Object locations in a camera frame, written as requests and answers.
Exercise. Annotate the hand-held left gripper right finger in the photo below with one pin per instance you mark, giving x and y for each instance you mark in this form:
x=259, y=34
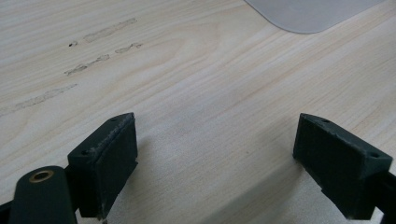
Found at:
x=336, y=161

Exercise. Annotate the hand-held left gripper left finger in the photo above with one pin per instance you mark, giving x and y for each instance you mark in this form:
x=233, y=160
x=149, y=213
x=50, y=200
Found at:
x=102, y=168

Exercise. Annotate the clear plastic storage box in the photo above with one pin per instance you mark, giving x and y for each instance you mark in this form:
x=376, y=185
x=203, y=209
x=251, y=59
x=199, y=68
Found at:
x=305, y=15

